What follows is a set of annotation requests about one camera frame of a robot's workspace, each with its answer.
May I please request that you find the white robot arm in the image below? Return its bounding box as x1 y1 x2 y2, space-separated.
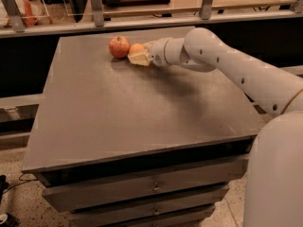
128 28 303 227

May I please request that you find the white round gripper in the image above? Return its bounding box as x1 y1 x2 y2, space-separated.
128 37 171 67

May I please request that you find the grey drawer cabinet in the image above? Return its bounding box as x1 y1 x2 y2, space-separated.
23 34 263 227

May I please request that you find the orange fruit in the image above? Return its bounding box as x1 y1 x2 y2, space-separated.
129 44 145 55

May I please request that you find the metal railing frame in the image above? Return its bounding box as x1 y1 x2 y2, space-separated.
0 0 302 38

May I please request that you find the dark can on floor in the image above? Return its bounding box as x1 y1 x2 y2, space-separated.
0 213 19 227

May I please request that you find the orange white plastic bag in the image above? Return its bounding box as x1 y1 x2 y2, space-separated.
0 0 52 27

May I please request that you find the black cable on floor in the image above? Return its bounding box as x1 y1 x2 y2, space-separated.
3 173 38 195

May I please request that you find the dark bar on shelf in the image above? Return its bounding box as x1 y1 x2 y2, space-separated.
102 0 170 8

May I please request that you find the red apple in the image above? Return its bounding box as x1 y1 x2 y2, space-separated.
108 36 131 59

